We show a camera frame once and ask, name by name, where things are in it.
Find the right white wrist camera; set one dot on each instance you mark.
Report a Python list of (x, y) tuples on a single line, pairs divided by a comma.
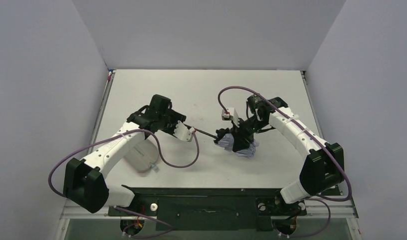
[(230, 114)]

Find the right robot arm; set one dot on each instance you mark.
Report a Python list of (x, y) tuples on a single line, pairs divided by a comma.
[(323, 162)]

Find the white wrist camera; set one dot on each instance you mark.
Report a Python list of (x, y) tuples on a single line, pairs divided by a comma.
[(230, 114), (183, 132)]

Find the pink umbrella case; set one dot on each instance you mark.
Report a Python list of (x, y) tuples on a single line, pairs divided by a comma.
[(143, 157)]

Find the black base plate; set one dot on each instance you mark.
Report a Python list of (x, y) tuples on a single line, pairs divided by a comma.
[(167, 222)]

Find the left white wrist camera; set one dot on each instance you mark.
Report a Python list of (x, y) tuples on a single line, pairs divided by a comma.
[(183, 132)]

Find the lavender folding umbrella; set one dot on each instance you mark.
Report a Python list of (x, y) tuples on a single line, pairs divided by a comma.
[(239, 140)]

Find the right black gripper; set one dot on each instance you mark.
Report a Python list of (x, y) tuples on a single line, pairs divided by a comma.
[(242, 133)]

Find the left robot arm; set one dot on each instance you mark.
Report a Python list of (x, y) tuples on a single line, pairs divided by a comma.
[(85, 179)]

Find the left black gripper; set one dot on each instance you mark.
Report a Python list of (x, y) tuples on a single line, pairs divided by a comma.
[(176, 122)]

